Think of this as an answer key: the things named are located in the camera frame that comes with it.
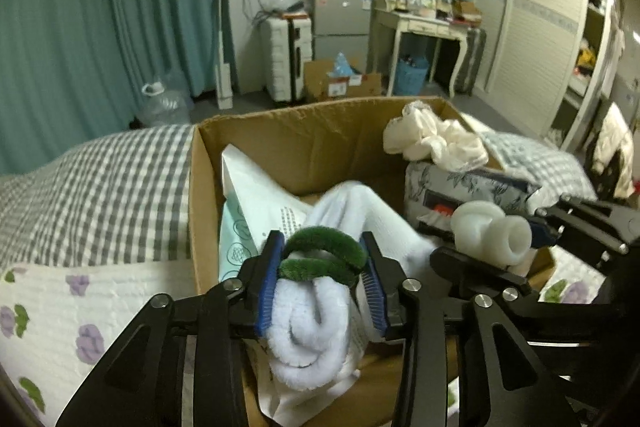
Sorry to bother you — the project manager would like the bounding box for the floral tissue pack in box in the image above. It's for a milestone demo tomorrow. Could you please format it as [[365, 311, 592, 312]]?
[[404, 161, 544, 243]]

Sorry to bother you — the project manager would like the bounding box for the clear water jug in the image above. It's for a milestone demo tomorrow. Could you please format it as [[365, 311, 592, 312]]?
[[137, 70, 193, 128]]

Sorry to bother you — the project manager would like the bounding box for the dark striped suitcase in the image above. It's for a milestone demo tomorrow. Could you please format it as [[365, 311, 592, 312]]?
[[454, 28, 487, 95]]

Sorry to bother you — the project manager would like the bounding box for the white dressing table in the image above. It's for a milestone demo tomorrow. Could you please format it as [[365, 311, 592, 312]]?
[[370, 8, 471, 98]]

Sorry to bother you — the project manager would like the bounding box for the cream lace scrunchie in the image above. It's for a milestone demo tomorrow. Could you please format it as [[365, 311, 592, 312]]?
[[383, 101, 489, 172]]

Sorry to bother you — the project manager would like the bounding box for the cardboard box on floor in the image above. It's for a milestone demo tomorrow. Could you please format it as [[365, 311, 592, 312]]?
[[304, 53, 382, 103]]

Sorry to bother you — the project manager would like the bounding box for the white green fuzzy sock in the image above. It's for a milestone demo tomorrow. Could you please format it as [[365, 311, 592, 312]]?
[[266, 181, 437, 391]]

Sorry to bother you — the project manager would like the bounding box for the blue laundry basket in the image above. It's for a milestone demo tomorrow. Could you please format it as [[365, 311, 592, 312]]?
[[393, 55, 430, 96]]

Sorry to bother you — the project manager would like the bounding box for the white louvred wardrobe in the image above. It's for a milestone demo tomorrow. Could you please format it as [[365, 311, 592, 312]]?
[[475, 0, 614, 150]]

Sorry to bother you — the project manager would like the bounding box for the white floral quilt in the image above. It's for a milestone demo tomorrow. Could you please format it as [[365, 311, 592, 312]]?
[[0, 256, 606, 427]]

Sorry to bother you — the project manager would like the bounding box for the large teal curtain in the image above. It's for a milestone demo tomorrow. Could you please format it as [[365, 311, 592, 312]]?
[[1, 0, 235, 174]]

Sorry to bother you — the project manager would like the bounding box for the silver mini fridge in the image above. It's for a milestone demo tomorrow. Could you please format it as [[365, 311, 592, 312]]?
[[308, 0, 372, 72]]

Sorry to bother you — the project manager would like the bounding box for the brown cardboard box on bed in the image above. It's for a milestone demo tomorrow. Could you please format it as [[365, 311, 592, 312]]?
[[189, 98, 540, 426]]

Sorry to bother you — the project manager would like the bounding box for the grey checked bed sheet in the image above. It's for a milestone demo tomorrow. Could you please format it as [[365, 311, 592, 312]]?
[[1, 100, 406, 289]]

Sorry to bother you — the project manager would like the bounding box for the white flat mop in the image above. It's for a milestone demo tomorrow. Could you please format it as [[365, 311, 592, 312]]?
[[215, 0, 233, 110]]

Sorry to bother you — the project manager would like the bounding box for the white plastic package in box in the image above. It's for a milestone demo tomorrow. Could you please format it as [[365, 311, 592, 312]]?
[[222, 145, 378, 426]]

